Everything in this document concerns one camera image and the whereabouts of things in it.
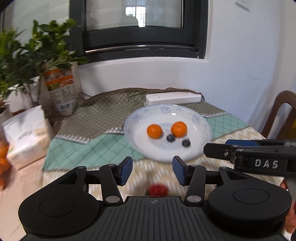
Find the blueberry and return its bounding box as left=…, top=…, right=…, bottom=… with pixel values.
left=166, top=134, right=176, bottom=143
left=182, top=139, right=191, bottom=148

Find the white floral plate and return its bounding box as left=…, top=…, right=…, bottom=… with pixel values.
left=123, top=104, right=212, bottom=163

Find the clear box of mandarins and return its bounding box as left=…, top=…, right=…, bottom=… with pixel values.
left=0, top=131, right=11, bottom=191

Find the tissue pack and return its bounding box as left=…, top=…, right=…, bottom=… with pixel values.
left=3, top=105, right=53, bottom=170

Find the printed food bag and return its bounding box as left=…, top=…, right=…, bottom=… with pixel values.
left=44, top=62, right=81, bottom=116

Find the black window frame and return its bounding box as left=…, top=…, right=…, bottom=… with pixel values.
left=69, top=0, right=209, bottom=62

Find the white power strip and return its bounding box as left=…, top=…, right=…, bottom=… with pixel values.
left=144, top=92, right=202, bottom=105

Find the red tomato far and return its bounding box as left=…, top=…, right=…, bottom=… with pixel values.
left=147, top=184, right=169, bottom=197

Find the wooden chair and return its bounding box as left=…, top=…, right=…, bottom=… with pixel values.
left=261, top=90, right=295, bottom=140

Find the orange mandarin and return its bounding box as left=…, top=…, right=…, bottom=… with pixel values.
left=147, top=124, right=163, bottom=139
left=171, top=121, right=187, bottom=138

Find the potted green plant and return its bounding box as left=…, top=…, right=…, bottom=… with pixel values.
left=1, top=19, right=89, bottom=109

